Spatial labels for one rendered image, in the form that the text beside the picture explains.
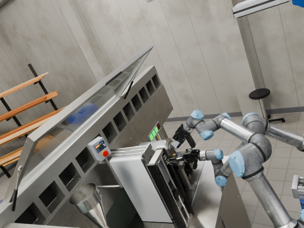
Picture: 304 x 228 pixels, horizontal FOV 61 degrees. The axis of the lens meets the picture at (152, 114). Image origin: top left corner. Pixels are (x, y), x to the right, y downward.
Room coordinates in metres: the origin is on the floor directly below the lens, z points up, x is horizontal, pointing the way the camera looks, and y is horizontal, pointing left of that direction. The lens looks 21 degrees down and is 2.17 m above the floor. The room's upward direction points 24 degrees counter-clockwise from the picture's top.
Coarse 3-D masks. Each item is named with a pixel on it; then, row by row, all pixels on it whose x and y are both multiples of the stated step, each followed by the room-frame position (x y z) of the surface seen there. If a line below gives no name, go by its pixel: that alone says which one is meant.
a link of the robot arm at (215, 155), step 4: (208, 152) 1.54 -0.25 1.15; (212, 152) 1.52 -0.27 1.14; (216, 152) 1.51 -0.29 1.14; (220, 152) 1.50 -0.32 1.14; (208, 156) 1.53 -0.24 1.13; (212, 156) 1.51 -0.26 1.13; (216, 156) 1.50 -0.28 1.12; (220, 156) 1.48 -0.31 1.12; (208, 160) 1.54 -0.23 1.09; (212, 160) 1.52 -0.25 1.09; (216, 160) 1.50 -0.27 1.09; (220, 160) 1.51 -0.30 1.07
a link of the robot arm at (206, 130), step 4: (212, 120) 1.44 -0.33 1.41; (196, 124) 1.45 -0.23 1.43; (200, 124) 1.44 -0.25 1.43; (204, 124) 1.43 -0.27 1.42; (208, 124) 1.42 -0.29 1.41; (212, 124) 1.42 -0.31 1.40; (196, 128) 1.45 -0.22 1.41; (200, 128) 1.42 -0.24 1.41; (204, 128) 1.41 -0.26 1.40; (208, 128) 1.40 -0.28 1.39; (212, 128) 1.41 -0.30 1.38; (216, 128) 1.41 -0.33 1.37; (200, 132) 1.41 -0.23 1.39; (204, 132) 1.39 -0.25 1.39; (208, 132) 1.38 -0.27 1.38; (212, 132) 1.39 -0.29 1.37; (204, 136) 1.38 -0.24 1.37; (208, 136) 1.37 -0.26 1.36; (212, 136) 1.40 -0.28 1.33
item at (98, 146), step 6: (96, 138) 1.21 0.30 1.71; (102, 138) 1.19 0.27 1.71; (90, 144) 1.17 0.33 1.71; (96, 144) 1.16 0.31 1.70; (102, 144) 1.18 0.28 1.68; (96, 150) 1.16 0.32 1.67; (102, 150) 1.17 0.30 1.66; (108, 150) 1.19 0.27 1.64; (96, 156) 1.17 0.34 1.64; (102, 156) 1.16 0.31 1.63
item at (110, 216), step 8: (120, 192) 1.55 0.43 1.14; (120, 200) 1.52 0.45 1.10; (128, 200) 1.57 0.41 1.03; (112, 208) 1.44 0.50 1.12; (120, 208) 1.49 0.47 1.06; (128, 208) 1.54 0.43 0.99; (112, 216) 1.41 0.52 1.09; (120, 216) 1.46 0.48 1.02; (128, 216) 1.51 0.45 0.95; (112, 224) 1.39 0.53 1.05; (120, 224) 1.43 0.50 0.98; (128, 224) 1.48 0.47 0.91
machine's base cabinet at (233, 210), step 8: (232, 176) 1.72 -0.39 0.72; (232, 184) 1.67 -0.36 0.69; (232, 192) 1.62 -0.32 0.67; (224, 200) 1.45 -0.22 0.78; (232, 200) 1.57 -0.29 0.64; (240, 200) 1.71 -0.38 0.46; (224, 208) 1.42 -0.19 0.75; (232, 208) 1.52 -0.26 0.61; (240, 208) 1.66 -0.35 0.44; (224, 216) 1.37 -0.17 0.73; (232, 216) 1.48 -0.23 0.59; (240, 216) 1.61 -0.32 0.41; (224, 224) 1.33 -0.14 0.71; (232, 224) 1.43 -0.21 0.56; (240, 224) 1.56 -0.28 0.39; (248, 224) 1.70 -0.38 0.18
